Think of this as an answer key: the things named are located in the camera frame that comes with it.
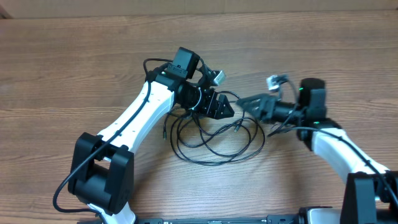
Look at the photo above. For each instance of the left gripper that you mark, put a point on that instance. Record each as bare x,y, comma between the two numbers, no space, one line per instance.
214,111

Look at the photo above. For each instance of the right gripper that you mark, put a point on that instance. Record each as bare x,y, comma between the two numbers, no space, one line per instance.
263,106

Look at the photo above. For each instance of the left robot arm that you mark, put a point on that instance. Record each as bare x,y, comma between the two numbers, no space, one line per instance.
102,171

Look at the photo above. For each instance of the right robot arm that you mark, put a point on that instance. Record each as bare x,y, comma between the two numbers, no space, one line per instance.
370,187

